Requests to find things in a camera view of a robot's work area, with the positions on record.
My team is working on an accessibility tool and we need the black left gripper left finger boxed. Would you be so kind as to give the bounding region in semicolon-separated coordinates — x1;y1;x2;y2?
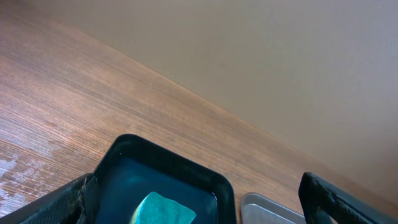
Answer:
1;174;100;224

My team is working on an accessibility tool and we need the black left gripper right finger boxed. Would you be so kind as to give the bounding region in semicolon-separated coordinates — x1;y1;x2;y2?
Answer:
298;172;397;224

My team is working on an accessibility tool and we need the green yellow sponge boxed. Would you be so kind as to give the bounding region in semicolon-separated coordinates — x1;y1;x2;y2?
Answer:
129;192;196;224

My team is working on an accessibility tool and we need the black water tray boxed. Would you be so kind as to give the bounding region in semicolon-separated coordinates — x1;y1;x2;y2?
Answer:
93;134;237;224

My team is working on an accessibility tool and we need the dark brown serving tray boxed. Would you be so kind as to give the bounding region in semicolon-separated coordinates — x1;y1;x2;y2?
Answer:
241;192;306;224

